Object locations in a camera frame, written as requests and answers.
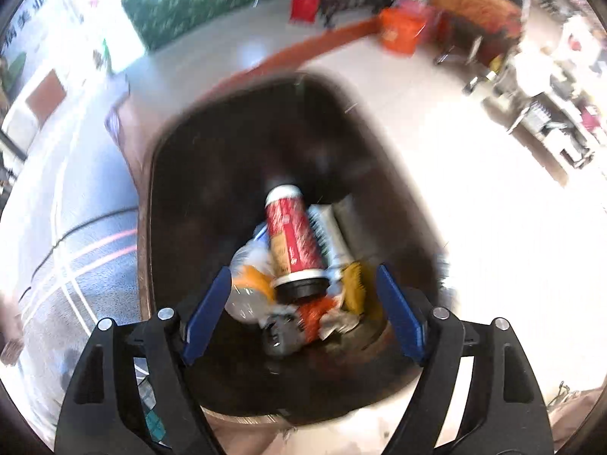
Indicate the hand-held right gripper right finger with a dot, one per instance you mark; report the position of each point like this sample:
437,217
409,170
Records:
398,313

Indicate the white checked plastic bag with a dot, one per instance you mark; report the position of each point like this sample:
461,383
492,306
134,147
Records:
329,237

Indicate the orange foam fruit net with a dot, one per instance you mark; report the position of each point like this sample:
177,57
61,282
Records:
313,317

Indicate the orange patterned case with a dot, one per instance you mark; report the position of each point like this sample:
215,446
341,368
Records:
474,14

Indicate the black trash bin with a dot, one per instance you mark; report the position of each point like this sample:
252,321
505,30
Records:
213,189

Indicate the green plaid cloth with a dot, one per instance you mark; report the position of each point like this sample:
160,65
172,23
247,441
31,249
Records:
151,424

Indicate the pink basin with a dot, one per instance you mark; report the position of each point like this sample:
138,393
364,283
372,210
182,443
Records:
429,14

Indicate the white wicker swing chair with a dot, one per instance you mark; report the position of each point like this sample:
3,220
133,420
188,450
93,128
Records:
19,123

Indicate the red cylindrical canister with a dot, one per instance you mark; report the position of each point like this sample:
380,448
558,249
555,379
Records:
291,241

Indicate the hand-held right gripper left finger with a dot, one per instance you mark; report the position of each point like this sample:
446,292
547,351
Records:
208,313

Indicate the yellow foam fruit net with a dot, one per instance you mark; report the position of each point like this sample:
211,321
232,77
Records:
353,289

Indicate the blue striped blanket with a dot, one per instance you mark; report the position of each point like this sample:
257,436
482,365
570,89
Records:
71,256

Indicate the orange bucket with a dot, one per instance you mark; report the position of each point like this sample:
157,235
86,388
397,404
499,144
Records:
400,33

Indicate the orange drink bottle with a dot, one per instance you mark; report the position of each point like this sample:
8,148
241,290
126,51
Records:
256,279

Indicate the metal trolley of cosmetics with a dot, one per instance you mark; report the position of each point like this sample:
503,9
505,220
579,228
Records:
555,104

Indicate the orange cushion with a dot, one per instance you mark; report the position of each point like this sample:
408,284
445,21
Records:
45,95

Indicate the clear plastic bag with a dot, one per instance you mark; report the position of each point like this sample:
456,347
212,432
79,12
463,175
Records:
246,303

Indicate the chrome swivel stool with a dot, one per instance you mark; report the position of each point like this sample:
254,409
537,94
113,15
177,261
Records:
474,76

